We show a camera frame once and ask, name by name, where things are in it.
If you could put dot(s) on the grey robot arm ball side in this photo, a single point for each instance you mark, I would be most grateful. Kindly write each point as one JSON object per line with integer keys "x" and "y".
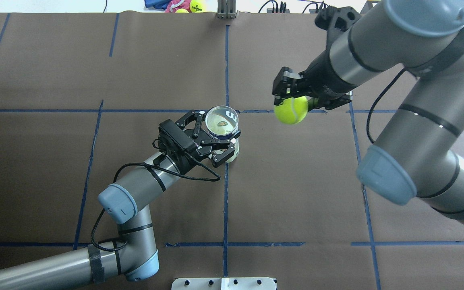
{"x": 412, "y": 157}

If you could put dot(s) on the clear tennis ball can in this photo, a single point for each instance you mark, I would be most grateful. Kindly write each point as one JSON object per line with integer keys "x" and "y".
{"x": 222, "y": 123}

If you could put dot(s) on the black gripper ball side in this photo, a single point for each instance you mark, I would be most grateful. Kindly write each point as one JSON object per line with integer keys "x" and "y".
{"x": 324, "y": 79}

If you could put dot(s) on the grey robot arm holding can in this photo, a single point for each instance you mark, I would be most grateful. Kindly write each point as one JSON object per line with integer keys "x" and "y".
{"x": 133, "y": 253}

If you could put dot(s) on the aluminium frame post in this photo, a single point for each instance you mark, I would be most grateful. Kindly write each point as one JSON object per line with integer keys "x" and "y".
{"x": 226, "y": 9}

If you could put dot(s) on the pink cloth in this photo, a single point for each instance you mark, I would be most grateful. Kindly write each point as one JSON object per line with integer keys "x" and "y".
{"x": 177, "y": 4}

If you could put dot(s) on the yellow tennis ball on desk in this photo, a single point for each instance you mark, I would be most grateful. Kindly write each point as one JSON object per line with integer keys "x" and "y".
{"x": 198, "y": 6}

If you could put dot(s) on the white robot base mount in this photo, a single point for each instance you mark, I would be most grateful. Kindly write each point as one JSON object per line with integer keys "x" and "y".
{"x": 225, "y": 283}

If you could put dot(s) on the yellow tennis ball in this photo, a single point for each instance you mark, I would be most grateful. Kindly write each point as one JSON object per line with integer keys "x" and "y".
{"x": 291, "y": 110}
{"x": 198, "y": 6}

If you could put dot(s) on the blue cloth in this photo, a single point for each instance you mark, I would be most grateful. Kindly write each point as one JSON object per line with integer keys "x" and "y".
{"x": 157, "y": 4}

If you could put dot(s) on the black gripper can side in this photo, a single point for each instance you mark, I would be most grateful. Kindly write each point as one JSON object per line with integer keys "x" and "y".
{"x": 186, "y": 160}

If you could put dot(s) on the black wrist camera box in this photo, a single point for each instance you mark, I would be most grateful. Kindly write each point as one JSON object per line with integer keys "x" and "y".
{"x": 173, "y": 140}

